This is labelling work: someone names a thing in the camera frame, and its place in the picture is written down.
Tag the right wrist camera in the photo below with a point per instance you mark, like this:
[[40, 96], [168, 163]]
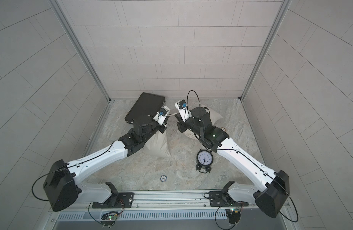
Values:
[[183, 109]]

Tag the circuit board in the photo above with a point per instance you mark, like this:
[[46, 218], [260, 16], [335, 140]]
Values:
[[109, 219], [233, 215]]

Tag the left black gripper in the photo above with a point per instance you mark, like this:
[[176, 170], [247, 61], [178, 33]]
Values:
[[159, 127]]

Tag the blue poker chip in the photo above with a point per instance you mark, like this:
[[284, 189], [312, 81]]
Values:
[[163, 178]]

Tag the black briefcase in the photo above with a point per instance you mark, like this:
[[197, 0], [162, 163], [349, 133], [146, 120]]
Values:
[[146, 104]]

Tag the left circuit board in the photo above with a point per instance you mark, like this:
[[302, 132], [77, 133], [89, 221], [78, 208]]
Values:
[[109, 219]]

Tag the right circuit board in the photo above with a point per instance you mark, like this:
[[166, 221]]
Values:
[[233, 215]]

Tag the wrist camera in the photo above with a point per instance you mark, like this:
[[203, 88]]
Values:
[[161, 115], [183, 109]]

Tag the aluminium mounting rail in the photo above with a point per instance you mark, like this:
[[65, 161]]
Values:
[[151, 205]]

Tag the black alarm clock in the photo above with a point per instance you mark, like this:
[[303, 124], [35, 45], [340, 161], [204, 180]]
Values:
[[204, 160]]

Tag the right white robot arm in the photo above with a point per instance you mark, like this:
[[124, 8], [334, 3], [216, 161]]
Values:
[[270, 189]]

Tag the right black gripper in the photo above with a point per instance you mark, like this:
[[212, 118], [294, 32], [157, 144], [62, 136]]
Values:
[[182, 125]]

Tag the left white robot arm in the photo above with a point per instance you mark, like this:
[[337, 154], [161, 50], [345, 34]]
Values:
[[64, 184]]

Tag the cream cloth bag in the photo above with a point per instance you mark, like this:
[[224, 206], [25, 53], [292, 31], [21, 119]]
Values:
[[214, 116], [157, 146]]

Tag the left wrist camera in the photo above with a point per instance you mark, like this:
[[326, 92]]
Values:
[[161, 115]]

